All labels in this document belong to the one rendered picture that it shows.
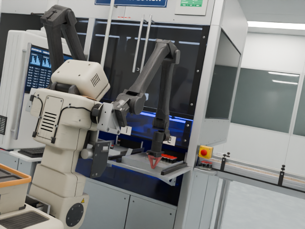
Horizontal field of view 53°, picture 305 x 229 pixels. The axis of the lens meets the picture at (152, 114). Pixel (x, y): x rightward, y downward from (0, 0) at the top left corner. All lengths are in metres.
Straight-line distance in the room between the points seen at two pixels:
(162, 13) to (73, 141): 1.22
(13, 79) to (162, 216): 1.30
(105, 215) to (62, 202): 1.06
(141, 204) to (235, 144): 4.60
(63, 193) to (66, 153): 0.17
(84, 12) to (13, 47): 0.68
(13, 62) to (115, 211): 1.23
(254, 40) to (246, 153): 2.30
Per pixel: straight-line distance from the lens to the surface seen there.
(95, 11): 2.50
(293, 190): 2.07
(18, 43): 2.11
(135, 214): 2.27
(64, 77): 1.36
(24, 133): 2.18
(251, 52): 6.72
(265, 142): 6.56
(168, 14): 2.20
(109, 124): 1.22
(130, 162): 1.78
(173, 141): 2.06
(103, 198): 2.38
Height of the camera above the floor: 1.28
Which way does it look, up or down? 3 degrees down
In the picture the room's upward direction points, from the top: 10 degrees clockwise
